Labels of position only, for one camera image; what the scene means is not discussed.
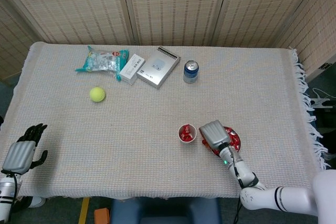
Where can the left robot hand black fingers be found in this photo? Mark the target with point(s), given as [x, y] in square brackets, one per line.
[19, 157]

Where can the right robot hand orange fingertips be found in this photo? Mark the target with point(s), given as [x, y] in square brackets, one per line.
[214, 134]

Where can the left robot arm silver white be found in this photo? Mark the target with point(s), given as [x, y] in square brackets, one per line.
[6, 195]

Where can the white paper cup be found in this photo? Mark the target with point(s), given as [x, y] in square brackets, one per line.
[187, 142]

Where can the round steel plate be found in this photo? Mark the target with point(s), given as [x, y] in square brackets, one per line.
[240, 145]

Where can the white shoe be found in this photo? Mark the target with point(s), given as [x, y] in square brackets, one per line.
[39, 202]

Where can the blue drink can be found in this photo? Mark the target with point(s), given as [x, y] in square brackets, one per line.
[190, 73]

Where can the beige woven tablecloth with fringe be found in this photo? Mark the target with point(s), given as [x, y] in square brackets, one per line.
[131, 119]

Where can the grey boxed spiral notebook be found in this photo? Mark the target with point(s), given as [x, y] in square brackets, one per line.
[156, 68]

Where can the blue chair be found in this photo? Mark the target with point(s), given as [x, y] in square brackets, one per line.
[162, 211]

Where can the yellow tennis ball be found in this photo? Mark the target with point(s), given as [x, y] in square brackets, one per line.
[97, 94]

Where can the orange block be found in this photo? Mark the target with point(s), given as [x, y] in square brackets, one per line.
[102, 216]

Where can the small white carton box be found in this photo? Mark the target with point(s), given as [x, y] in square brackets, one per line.
[131, 69]

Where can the teal clear plastic snack bag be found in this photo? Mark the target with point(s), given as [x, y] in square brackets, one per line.
[101, 61]

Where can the woven folding screen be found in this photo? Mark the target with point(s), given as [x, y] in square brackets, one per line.
[170, 3]

